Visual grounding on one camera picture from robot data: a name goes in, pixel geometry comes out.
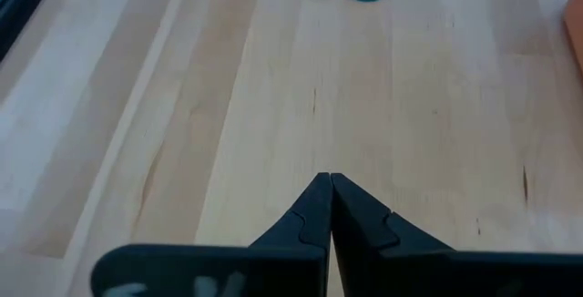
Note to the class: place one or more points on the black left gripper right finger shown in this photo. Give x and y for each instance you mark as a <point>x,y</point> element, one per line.
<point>387,265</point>

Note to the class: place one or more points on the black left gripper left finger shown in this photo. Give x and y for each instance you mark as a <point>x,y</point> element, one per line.
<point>296,260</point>

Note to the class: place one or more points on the orange plastic bin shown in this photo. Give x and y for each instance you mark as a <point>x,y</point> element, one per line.
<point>577,23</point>

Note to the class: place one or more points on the black aluminium frame rail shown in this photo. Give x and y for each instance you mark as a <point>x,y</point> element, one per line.
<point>27,10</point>

